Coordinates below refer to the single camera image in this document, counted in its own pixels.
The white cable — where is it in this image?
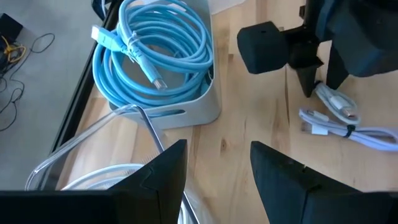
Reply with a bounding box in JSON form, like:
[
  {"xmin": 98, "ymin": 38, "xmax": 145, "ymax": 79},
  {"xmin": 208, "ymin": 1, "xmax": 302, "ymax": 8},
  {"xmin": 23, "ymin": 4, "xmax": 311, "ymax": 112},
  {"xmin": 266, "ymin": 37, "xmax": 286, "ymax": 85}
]
[{"xmin": 60, "ymin": 164, "xmax": 193, "ymax": 224}]

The black floor cable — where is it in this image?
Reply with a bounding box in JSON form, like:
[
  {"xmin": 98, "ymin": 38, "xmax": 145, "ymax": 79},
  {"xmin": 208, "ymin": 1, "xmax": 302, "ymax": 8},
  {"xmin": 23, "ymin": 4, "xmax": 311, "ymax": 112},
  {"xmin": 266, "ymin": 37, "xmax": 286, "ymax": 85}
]
[{"xmin": 0, "ymin": 32, "xmax": 56, "ymax": 132}]

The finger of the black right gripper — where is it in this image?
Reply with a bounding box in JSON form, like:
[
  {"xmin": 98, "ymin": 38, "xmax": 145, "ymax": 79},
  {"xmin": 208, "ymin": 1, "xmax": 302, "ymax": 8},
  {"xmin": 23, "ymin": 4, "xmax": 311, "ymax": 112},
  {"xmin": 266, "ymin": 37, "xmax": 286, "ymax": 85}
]
[
  {"xmin": 294, "ymin": 63, "xmax": 324, "ymax": 98},
  {"xmin": 325, "ymin": 42, "xmax": 349, "ymax": 90}
]

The black table frame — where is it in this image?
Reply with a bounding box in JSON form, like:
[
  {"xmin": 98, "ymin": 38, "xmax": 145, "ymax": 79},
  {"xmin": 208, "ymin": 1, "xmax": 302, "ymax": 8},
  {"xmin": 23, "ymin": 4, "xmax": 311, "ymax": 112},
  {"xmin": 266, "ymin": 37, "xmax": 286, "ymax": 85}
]
[{"xmin": 51, "ymin": 0, "xmax": 123, "ymax": 153}]

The black bracket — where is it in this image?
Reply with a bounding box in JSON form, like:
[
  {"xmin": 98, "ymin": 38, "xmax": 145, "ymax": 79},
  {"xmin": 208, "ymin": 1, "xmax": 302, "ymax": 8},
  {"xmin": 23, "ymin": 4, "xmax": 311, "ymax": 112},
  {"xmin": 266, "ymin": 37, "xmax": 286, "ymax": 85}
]
[{"xmin": 91, "ymin": 0, "xmax": 108, "ymax": 20}]

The yellow cable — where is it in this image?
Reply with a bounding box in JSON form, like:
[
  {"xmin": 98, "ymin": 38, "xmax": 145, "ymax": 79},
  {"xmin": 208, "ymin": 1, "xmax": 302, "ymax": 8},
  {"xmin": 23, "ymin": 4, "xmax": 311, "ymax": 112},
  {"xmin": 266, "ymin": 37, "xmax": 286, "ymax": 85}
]
[{"xmin": 1, "ymin": 35, "xmax": 28, "ymax": 63}]

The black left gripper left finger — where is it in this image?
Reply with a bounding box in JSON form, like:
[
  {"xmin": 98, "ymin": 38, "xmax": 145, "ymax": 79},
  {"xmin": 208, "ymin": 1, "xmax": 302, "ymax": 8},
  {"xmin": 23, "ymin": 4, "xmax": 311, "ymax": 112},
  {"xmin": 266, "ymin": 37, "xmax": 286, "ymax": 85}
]
[{"xmin": 0, "ymin": 139, "xmax": 188, "ymax": 224}]

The light blue cable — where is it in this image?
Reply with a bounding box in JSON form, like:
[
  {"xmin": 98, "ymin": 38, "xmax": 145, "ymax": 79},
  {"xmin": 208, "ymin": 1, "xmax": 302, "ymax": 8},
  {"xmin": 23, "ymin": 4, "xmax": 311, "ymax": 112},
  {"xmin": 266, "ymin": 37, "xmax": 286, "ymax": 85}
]
[
  {"xmin": 92, "ymin": 46, "xmax": 215, "ymax": 109},
  {"xmin": 91, "ymin": 0, "xmax": 215, "ymax": 91}
]

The black power box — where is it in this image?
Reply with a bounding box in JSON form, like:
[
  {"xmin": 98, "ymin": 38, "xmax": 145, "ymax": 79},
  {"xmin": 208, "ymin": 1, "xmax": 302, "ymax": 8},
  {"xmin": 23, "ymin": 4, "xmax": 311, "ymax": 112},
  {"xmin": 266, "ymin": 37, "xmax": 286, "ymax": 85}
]
[{"xmin": 0, "ymin": 12, "xmax": 24, "ymax": 42}]

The clear plastic bin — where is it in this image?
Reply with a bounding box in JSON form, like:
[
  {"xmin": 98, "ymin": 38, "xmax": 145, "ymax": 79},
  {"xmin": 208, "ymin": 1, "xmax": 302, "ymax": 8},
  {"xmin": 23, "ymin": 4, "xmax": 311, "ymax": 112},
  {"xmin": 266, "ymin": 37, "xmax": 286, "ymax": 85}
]
[{"xmin": 24, "ymin": 104, "xmax": 200, "ymax": 224}]

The white plastic bin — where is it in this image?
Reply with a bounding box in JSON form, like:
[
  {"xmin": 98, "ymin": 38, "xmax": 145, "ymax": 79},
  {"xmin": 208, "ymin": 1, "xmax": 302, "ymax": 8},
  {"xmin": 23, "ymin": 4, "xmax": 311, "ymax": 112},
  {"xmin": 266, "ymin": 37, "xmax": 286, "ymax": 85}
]
[{"xmin": 108, "ymin": 0, "xmax": 222, "ymax": 130}]

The pale blue small cable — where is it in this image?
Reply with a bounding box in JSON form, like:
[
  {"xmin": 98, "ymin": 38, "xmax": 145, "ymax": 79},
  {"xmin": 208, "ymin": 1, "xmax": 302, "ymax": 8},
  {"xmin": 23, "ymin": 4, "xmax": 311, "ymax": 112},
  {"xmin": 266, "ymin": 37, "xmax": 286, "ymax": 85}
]
[{"xmin": 313, "ymin": 81, "xmax": 362, "ymax": 126}]

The lilac small cable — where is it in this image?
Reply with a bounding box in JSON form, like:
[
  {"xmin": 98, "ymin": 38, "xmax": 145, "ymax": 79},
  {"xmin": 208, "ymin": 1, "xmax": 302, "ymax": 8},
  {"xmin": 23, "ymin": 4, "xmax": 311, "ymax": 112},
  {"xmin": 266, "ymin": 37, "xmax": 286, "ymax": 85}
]
[{"xmin": 298, "ymin": 107, "xmax": 398, "ymax": 152}]

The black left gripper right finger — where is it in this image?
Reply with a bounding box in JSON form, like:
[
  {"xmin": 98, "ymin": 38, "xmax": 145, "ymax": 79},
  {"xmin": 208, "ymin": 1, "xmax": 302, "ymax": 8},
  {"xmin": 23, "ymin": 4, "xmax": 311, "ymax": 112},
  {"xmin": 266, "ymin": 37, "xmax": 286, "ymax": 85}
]
[{"xmin": 250, "ymin": 141, "xmax": 398, "ymax": 224}]

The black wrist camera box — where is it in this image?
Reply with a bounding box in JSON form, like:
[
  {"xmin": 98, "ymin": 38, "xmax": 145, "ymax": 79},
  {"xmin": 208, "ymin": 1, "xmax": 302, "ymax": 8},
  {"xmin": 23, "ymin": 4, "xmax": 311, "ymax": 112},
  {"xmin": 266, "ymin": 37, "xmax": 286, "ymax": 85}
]
[{"xmin": 236, "ymin": 21, "xmax": 324, "ymax": 75}]

